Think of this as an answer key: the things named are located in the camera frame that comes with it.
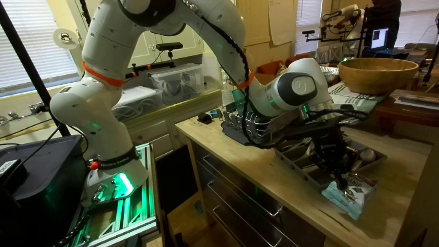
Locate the person in dark clothes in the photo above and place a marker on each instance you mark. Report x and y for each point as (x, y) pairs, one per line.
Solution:
(384, 15)

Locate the metal drawer cabinet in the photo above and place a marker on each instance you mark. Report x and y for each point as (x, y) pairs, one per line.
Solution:
(247, 206)

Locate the aluminium foil tray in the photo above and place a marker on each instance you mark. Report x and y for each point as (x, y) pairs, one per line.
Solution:
(330, 74)

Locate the small black block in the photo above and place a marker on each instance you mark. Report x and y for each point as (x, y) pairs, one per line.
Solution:
(205, 117)

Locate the black computer box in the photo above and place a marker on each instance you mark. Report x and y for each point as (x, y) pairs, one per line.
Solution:
(42, 192)

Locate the silver metal spoon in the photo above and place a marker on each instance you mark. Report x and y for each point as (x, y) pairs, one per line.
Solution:
(368, 154)

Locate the wooden bowl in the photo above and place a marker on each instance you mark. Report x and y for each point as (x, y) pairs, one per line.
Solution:
(378, 76)

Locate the aluminium robot stand frame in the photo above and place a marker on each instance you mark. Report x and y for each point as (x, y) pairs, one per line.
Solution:
(128, 214)

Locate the black equipment stand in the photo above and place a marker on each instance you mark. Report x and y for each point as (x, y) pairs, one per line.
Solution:
(343, 27)

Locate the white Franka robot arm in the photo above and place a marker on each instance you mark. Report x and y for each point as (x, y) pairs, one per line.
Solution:
(114, 45)

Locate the laptop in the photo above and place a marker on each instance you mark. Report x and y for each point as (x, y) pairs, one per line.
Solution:
(379, 37)

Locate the black tripod pole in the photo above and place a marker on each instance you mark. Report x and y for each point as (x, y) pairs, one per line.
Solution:
(32, 73)

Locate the grey dish rack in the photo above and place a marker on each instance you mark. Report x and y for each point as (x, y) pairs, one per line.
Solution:
(235, 130)

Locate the orange chair back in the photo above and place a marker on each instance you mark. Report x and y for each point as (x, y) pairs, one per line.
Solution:
(269, 69)
(295, 56)

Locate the cream drawer cabinet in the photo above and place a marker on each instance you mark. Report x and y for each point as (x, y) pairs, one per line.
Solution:
(151, 132)

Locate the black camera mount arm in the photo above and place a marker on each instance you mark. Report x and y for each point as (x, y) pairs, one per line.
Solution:
(146, 69)

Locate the cream paper sheet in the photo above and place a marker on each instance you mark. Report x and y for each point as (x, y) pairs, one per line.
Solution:
(280, 21)

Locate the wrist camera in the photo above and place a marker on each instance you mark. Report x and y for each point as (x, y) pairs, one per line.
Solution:
(354, 111)

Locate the stack of papers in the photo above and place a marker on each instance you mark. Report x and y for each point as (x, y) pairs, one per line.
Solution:
(416, 100)

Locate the black sensor bar camera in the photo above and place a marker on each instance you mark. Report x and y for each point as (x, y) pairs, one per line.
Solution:
(169, 45)

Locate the white window blind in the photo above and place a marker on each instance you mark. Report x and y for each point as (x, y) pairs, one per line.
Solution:
(28, 41)

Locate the small blue cup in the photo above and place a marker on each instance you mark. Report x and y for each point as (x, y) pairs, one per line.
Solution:
(216, 113)

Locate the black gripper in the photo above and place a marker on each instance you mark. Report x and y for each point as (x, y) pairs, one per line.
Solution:
(327, 148)

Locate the clear plastic storage box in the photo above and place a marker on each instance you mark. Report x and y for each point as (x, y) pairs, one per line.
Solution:
(179, 82)

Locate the grey cutlery tray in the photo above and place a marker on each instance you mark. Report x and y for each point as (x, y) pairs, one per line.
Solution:
(297, 159)

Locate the striped white green cloth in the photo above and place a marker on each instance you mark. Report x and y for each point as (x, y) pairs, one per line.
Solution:
(354, 97)

